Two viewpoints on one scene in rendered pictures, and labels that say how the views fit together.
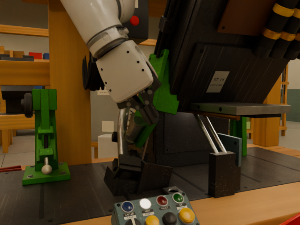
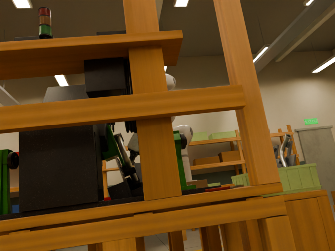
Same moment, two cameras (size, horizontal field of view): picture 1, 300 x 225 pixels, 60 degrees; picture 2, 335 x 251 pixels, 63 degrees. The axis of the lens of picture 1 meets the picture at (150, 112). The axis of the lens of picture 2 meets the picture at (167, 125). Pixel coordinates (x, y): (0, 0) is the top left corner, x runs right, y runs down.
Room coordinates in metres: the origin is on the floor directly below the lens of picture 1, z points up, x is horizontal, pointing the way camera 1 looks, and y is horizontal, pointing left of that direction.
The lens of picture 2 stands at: (2.02, 0.64, 0.90)
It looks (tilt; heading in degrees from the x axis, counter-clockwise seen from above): 14 degrees up; 195
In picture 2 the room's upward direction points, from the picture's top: 8 degrees counter-clockwise
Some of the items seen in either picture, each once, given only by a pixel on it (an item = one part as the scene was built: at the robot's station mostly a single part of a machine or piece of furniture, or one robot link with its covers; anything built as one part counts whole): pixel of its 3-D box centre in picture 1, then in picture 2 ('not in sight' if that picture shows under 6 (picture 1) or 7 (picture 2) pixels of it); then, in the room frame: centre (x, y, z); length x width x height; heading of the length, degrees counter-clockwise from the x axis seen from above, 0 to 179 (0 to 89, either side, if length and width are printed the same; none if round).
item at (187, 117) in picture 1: (182, 115); (64, 166); (0.99, -0.12, 1.07); 0.30 x 0.18 x 0.34; 112
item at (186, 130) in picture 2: not in sight; (182, 141); (0.05, 0.20, 1.25); 0.19 x 0.12 x 0.24; 84
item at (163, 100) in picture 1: (160, 88); (109, 146); (0.74, -0.03, 1.17); 0.13 x 0.12 x 0.20; 112
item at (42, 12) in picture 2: not in sight; (45, 14); (1.15, -0.08, 1.71); 0.05 x 0.05 x 0.04
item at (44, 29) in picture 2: not in sight; (45, 33); (1.15, -0.08, 1.62); 0.05 x 0.05 x 0.05
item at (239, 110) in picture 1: (213, 107); not in sight; (0.76, -0.19, 1.11); 0.39 x 0.16 x 0.03; 22
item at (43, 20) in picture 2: not in sight; (45, 23); (1.15, -0.08, 1.67); 0.05 x 0.05 x 0.05
